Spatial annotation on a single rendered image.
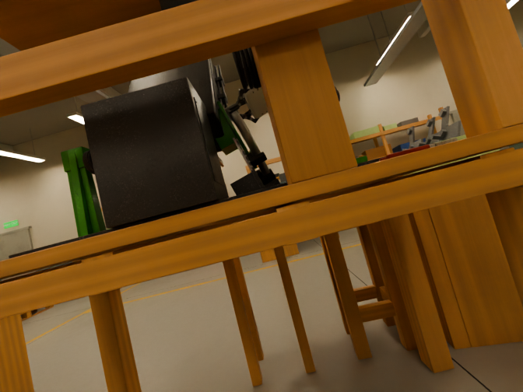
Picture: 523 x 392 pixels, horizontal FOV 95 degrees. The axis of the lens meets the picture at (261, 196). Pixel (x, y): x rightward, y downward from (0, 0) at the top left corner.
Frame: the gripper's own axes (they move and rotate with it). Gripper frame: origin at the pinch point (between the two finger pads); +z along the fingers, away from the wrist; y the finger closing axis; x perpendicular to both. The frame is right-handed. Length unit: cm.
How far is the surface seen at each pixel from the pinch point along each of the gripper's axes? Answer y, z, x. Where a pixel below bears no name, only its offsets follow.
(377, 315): -109, -14, 45
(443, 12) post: 9, -50, 33
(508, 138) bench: -9, -42, 58
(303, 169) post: 1.2, -3.6, 46.7
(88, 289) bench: 2, 47, 46
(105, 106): 22.8, 30.6, 8.8
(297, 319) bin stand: -96, 22, 33
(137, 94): 21.7, 21.6, 9.9
